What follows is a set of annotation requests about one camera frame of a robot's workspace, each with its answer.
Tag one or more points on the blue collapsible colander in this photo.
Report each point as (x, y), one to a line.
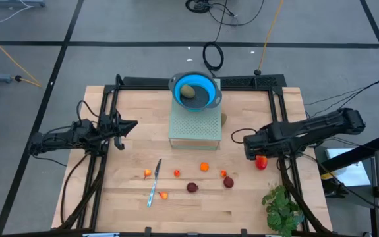
(209, 84)

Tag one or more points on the pale green perforated shelf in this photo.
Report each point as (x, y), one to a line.
(194, 128)

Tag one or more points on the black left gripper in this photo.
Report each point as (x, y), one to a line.
(110, 125)

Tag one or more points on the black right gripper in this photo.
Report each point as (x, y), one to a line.
(256, 146)

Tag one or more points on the dark red pomegranate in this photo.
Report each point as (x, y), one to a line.
(228, 181)
(192, 187)

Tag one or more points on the small orange mandarin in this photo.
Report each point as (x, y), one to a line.
(204, 167)

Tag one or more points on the brown-green kiwi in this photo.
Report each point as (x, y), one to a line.
(223, 118)

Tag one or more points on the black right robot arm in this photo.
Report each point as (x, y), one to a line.
(324, 126)

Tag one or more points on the potato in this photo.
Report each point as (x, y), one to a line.
(188, 91)

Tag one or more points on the green potted plant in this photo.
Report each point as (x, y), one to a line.
(281, 210)

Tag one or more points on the yellow orange bell pepper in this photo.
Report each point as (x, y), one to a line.
(163, 195)

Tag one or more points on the small orange-red pear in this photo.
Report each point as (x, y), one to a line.
(147, 172)
(223, 173)
(176, 173)

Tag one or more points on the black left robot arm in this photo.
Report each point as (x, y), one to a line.
(60, 138)

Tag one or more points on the black table frame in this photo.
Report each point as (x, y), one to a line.
(136, 87)

